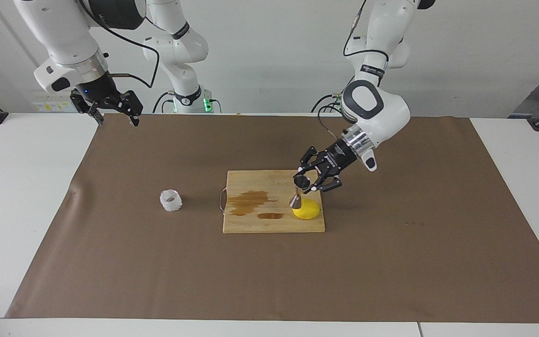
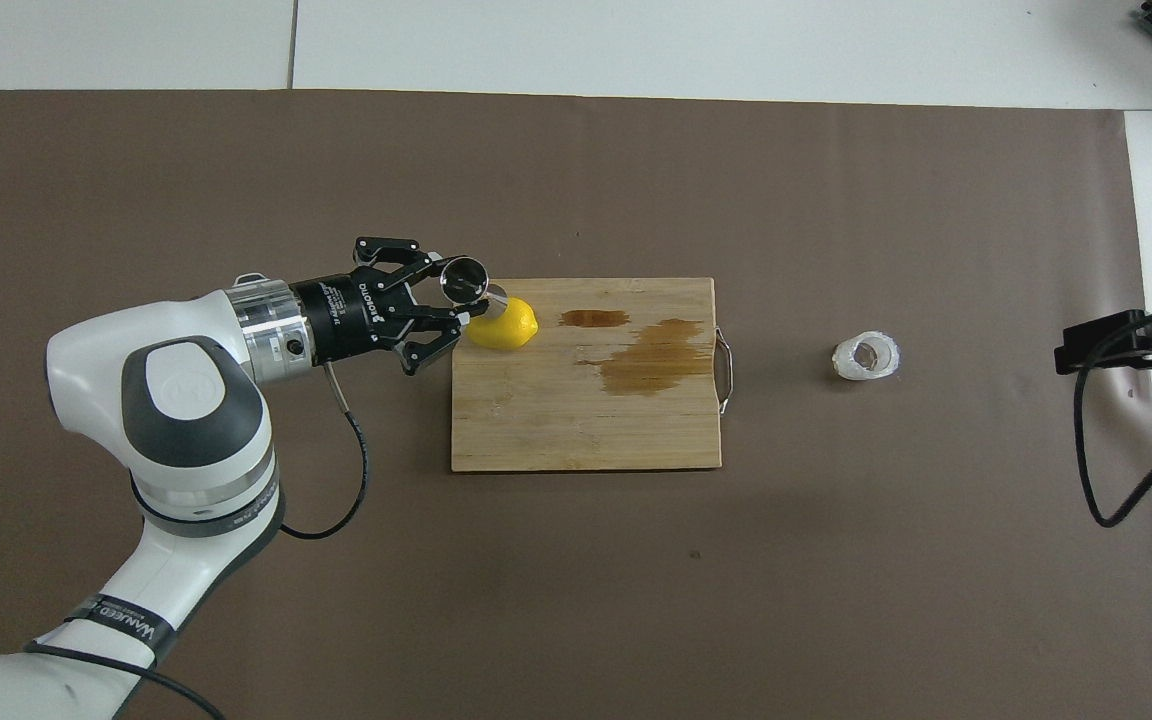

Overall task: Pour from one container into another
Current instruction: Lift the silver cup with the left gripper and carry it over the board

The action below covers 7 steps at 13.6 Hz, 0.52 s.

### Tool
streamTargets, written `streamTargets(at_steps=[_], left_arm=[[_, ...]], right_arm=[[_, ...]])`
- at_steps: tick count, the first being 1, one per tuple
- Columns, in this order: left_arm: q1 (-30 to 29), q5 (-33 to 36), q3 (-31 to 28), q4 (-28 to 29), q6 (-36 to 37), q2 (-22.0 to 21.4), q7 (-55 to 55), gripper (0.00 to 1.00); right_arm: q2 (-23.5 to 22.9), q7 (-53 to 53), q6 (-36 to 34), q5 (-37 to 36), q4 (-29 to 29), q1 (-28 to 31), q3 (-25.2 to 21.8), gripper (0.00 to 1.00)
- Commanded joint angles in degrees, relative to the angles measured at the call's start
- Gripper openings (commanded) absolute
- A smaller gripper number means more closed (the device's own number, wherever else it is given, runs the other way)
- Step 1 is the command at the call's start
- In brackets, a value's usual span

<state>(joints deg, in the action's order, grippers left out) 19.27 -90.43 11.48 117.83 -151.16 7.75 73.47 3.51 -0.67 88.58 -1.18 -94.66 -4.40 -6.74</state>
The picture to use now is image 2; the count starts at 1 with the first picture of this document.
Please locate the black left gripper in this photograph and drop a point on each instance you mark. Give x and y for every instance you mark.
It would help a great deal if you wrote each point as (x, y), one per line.
(351, 315)

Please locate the steel jigger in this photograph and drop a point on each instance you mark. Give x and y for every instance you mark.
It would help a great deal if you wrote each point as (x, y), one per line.
(464, 280)

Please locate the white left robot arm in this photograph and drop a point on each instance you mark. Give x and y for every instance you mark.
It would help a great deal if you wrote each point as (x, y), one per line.
(186, 420)

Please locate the yellow lemon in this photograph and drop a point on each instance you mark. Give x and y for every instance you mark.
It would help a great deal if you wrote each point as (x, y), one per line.
(511, 328)

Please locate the wooden cutting board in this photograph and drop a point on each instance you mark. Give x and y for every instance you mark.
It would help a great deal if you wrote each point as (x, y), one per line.
(536, 420)

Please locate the brown paper table mat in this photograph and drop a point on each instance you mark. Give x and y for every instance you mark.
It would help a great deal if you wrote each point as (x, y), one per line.
(636, 580)

